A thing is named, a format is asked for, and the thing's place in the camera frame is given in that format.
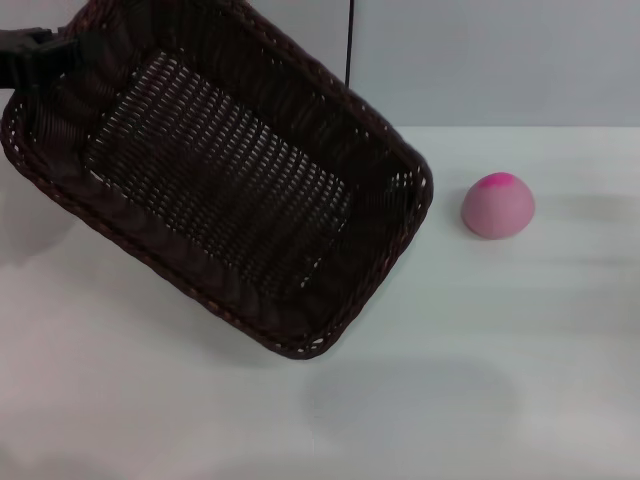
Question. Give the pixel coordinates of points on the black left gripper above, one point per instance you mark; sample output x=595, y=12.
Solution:
x=20, y=39

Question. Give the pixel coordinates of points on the dark brown woven basket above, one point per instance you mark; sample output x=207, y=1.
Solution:
x=225, y=210

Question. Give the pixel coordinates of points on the pink peach-shaped toy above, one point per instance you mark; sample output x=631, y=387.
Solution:
x=498, y=210

